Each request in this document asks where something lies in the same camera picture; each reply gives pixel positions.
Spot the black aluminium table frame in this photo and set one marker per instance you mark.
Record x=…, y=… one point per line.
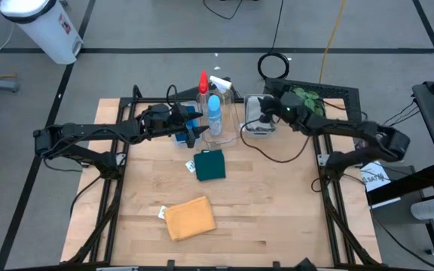
x=126, y=101

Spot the white trash can black rim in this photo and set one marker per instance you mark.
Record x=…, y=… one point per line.
x=47, y=34

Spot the orange cloth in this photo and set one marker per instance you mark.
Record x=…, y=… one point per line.
x=190, y=218

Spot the small clear plastic bin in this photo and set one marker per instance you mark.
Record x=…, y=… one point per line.
x=187, y=144

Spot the red trigger clear spray bottle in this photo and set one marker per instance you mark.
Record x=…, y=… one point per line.
x=203, y=84

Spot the white paper roll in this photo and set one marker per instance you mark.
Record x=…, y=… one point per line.
x=428, y=209

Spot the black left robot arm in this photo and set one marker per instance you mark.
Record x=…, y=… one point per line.
x=89, y=131

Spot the green plant in white pot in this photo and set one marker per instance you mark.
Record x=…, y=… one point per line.
x=311, y=101

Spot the dark green cloth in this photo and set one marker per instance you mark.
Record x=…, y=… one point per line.
x=209, y=165

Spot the black perforated panel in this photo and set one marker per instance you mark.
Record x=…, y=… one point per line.
x=337, y=92

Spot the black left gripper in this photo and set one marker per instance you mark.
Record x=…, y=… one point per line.
x=164, y=120

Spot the white spray bottle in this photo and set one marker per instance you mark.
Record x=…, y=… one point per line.
x=220, y=83

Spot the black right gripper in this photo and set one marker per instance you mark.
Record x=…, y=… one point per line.
x=288, y=107

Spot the light blue capped bottle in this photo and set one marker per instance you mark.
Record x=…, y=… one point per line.
x=214, y=109

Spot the white printed paper sheet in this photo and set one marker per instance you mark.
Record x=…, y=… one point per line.
x=375, y=178

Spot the dark blue rectangular sponge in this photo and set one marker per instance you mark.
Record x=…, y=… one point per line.
x=182, y=137

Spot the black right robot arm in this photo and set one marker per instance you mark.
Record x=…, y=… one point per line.
x=352, y=130

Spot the large clear plastic bin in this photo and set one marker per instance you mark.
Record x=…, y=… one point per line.
x=230, y=128

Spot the right clear plastic bin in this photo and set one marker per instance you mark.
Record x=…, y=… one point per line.
x=245, y=130

